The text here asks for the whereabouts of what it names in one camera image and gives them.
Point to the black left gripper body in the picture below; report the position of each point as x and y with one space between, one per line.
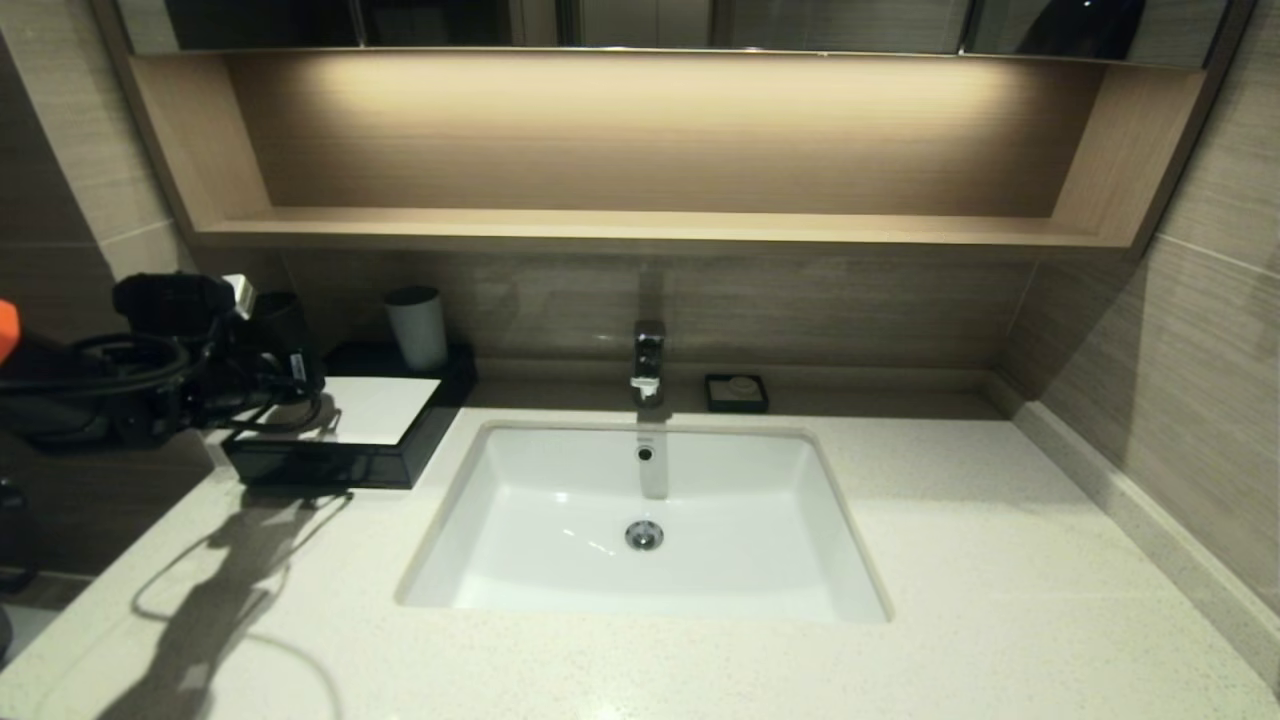
230 385

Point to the dark metal tumbler cup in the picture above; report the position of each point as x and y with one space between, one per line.
285 330

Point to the black box drawer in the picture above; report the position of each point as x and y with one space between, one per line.
330 468

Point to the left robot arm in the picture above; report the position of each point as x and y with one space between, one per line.
50 390

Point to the black storage box housing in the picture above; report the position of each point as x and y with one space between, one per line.
440 400

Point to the grey white cup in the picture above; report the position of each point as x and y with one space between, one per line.
418 330

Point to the chrome faucet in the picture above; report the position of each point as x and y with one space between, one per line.
648 360

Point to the chrome sink drain plug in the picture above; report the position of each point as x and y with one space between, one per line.
644 535

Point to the black soap dish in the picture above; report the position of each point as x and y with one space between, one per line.
715 400

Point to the beige soap bar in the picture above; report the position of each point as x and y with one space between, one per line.
741 385

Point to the white ceramic sink basin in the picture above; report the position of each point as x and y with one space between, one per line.
750 520

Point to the mirror cabinet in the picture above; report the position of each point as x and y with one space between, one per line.
800 25

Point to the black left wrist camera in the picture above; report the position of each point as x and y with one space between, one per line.
175 305

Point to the wooden wall shelf niche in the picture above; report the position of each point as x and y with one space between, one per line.
640 140

